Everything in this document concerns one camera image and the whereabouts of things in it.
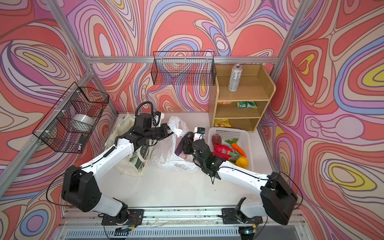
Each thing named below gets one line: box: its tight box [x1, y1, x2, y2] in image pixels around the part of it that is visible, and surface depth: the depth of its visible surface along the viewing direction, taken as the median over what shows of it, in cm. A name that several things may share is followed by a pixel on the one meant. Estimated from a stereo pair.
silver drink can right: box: [228, 64, 243, 92], surface depth 82 cm
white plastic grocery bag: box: [151, 116, 199, 172], surface depth 76 cm
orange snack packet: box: [217, 101, 232, 105], surface depth 103 cm
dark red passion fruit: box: [211, 134, 222, 145], surface depth 98 cm
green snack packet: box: [236, 101, 258, 110], surface depth 101 cm
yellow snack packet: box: [213, 119, 232, 128], surface depth 110 cm
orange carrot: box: [231, 143, 247, 158], surface depth 95 cm
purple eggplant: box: [175, 131, 195, 157], surface depth 78 cm
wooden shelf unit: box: [208, 64, 277, 132], surface depth 92 cm
